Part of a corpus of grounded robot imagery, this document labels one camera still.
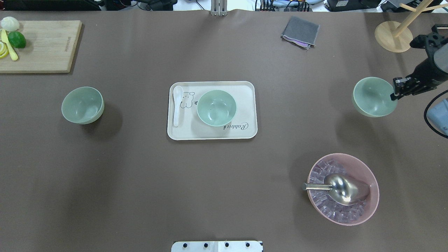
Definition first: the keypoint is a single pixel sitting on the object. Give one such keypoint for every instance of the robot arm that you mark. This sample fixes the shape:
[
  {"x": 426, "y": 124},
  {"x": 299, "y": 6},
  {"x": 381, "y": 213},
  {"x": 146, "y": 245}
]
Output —
[{"x": 439, "y": 56}]

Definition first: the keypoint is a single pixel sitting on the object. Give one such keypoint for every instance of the clear ice cubes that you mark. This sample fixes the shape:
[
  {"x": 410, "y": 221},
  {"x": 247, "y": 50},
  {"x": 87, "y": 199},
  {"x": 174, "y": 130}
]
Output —
[{"x": 326, "y": 205}]

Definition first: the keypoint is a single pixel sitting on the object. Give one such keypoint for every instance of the bamboo cutting board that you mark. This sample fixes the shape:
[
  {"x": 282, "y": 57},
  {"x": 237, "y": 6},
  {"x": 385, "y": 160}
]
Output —
[{"x": 51, "y": 46}]

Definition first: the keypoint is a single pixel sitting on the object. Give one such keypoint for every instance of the green bowl robot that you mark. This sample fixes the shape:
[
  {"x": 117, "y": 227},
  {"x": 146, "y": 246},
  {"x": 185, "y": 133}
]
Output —
[
  {"x": 83, "y": 105},
  {"x": 371, "y": 97}
]

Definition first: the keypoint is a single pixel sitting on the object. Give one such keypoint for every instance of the green bowl on tray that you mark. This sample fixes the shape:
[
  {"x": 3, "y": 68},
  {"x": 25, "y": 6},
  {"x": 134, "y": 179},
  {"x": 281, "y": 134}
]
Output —
[{"x": 216, "y": 108}]

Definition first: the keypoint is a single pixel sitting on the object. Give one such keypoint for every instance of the lemon slice stacked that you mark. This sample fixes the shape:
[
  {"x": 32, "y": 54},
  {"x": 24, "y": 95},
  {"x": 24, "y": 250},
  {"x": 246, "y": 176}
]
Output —
[
  {"x": 4, "y": 53},
  {"x": 3, "y": 45}
]

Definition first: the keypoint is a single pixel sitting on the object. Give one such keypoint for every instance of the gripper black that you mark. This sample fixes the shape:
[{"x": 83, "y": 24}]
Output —
[{"x": 427, "y": 74}]

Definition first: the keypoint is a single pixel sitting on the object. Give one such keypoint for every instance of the grey folded cloth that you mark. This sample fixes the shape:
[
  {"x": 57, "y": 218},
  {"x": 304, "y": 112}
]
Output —
[{"x": 301, "y": 32}]

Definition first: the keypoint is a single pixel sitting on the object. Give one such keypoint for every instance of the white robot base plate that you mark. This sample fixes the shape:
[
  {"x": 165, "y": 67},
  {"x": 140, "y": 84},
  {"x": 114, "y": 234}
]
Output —
[{"x": 218, "y": 246}]

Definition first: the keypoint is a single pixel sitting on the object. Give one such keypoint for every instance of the lemon slice top stacked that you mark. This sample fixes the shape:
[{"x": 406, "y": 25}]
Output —
[{"x": 3, "y": 45}]

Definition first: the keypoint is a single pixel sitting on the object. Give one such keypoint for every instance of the metal ice scoop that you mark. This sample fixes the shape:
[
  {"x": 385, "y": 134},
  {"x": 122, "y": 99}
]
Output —
[{"x": 343, "y": 189}]

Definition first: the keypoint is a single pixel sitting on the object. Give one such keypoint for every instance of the cream rabbit tray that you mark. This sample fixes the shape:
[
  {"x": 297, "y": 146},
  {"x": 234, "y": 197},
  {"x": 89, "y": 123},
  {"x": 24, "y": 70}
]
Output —
[{"x": 191, "y": 127}]

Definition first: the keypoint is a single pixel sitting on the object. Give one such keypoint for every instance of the green lime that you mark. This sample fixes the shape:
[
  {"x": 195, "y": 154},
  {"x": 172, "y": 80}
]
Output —
[{"x": 17, "y": 39}]

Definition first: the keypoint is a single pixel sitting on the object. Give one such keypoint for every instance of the yellow plastic knife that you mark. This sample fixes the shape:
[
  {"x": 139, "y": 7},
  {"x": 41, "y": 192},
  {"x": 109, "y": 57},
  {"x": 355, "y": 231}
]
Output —
[{"x": 12, "y": 53}]

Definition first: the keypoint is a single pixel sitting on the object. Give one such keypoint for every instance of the wooden mug tree stand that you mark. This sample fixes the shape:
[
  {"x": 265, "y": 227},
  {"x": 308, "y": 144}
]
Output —
[{"x": 395, "y": 36}]

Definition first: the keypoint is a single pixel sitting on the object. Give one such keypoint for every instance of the white ceramic spoon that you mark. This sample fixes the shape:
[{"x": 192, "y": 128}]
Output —
[{"x": 177, "y": 98}]

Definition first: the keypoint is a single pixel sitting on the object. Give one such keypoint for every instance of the pink bowl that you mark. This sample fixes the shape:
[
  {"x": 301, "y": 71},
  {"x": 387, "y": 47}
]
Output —
[{"x": 356, "y": 169}]

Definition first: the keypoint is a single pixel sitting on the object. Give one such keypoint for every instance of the lemon slice bottom stacked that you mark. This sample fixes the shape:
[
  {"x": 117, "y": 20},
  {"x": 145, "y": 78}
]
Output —
[{"x": 4, "y": 53}]

